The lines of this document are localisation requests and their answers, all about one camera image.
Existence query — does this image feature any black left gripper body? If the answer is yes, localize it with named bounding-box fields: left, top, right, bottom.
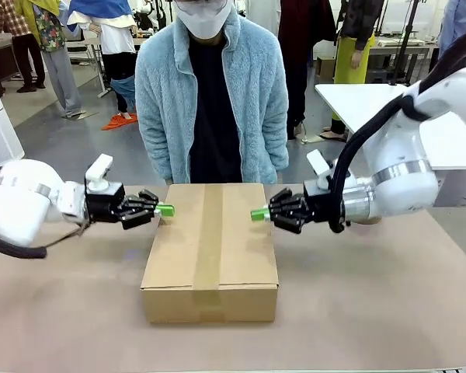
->
left=84, top=181, right=126, bottom=225

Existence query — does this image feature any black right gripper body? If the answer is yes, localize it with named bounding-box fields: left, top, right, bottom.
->
left=303, top=182, right=335, bottom=223

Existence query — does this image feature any brown cardboard box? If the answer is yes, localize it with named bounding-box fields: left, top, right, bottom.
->
left=140, top=183, right=280, bottom=324

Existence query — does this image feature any person's right forearm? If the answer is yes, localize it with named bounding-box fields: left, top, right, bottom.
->
left=139, top=116, right=183, bottom=183

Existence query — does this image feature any person's left forearm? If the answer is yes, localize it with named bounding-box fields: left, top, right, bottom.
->
left=250, top=116, right=290, bottom=183

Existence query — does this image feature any brown packing tape strip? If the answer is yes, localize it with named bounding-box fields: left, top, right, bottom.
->
left=191, top=183, right=225, bottom=308

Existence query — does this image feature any orange cloth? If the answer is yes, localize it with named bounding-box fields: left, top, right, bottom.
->
left=102, top=113, right=140, bottom=132

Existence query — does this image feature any white table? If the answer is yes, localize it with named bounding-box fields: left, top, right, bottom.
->
left=314, top=83, right=466, bottom=171

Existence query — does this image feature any person in blue fleece jacket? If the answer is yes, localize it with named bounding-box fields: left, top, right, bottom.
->
left=134, top=0, right=290, bottom=184

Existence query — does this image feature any white air purifier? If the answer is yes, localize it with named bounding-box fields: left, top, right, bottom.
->
left=0, top=64, right=26, bottom=170

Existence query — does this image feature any small background cardboard box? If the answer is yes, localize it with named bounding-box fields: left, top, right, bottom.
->
left=315, top=55, right=337, bottom=82

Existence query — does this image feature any person in yellow apron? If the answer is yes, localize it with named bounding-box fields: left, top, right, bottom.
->
left=318, top=0, right=385, bottom=143

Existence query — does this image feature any mannequin in white shirt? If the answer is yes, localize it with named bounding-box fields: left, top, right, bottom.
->
left=67, top=0, right=139, bottom=120

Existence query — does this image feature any wooden top workbench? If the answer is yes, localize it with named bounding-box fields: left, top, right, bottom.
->
left=368, top=34, right=440, bottom=85

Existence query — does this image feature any person in plaid shirt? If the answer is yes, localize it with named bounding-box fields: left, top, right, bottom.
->
left=0, top=0, right=47, bottom=93

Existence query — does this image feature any figure in dark red clothes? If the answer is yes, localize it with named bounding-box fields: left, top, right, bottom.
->
left=277, top=0, right=337, bottom=140

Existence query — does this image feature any mannequin in floral shirt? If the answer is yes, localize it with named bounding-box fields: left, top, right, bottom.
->
left=13, top=0, right=87, bottom=120

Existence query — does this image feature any white face mask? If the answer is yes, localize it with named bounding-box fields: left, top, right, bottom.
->
left=176, top=0, right=233, bottom=40

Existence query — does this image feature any person in blue shirt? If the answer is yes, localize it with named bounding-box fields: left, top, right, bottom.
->
left=429, top=0, right=466, bottom=73

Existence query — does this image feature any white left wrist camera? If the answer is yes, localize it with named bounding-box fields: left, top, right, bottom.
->
left=84, top=154, right=113, bottom=192

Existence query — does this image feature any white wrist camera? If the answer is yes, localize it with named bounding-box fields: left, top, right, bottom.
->
left=84, top=154, right=113, bottom=192
left=305, top=150, right=333, bottom=191

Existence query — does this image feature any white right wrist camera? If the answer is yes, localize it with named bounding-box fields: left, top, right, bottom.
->
left=305, top=150, right=333, bottom=191

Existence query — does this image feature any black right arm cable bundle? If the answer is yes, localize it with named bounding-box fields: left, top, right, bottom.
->
left=328, top=23, right=466, bottom=235

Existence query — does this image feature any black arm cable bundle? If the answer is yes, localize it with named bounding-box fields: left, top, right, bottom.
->
left=328, top=23, right=466, bottom=235
left=0, top=205, right=90, bottom=260

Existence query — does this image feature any black left arm cable bundle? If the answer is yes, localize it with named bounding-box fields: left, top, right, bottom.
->
left=0, top=205, right=90, bottom=260

